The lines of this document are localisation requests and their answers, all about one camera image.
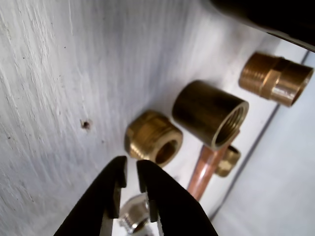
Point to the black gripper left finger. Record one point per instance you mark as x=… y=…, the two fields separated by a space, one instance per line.
x=98 y=196

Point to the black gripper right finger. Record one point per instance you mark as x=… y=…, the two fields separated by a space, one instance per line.
x=177 y=209

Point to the chrome hex bushing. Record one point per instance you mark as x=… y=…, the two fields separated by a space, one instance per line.
x=133 y=216

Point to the copper pipe piece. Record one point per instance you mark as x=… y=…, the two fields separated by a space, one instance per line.
x=204 y=169

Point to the brass compression nut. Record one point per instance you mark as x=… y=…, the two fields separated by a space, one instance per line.
x=229 y=162

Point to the brass hex bushing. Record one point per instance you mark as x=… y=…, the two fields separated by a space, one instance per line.
x=147 y=132

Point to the brass sleeve coupling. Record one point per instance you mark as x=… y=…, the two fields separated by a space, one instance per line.
x=197 y=105

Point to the white wooden board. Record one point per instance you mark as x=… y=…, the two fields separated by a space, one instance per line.
x=61 y=73

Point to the brass threaded adapter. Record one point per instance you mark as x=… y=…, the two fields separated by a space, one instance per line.
x=265 y=73

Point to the black slotted plastic basket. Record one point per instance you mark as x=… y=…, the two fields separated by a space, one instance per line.
x=270 y=14

